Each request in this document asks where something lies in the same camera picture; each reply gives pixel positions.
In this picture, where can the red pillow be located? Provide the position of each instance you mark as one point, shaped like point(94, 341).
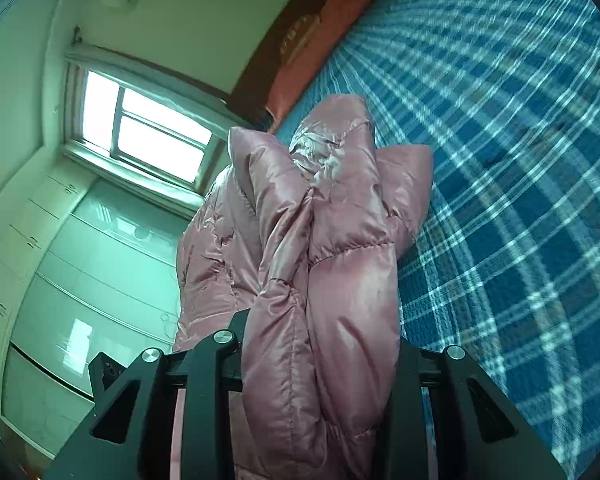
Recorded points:
point(325, 30)

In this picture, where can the window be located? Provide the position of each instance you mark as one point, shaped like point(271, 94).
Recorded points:
point(140, 125)

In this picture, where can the dark wooden headboard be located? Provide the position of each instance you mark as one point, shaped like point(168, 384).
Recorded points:
point(265, 60)

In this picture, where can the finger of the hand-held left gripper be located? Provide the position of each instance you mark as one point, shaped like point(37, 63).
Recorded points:
point(104, 372)

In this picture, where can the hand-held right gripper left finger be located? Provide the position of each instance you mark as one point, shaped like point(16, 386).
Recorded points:
point(215, 385)

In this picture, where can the glass door wardrobe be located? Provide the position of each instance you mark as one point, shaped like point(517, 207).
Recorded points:
point(105, 285)

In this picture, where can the pink puffer jacket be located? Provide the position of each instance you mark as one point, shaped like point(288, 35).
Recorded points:
point(305, 240)

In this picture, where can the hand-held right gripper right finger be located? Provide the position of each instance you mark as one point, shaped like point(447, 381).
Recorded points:
point(410, 400)

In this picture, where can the bed with blue plaid sheet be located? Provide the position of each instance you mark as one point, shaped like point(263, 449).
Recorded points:
point(505, 160)

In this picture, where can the brown patterned cushion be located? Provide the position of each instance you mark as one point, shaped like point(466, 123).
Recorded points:
point(300, 37)

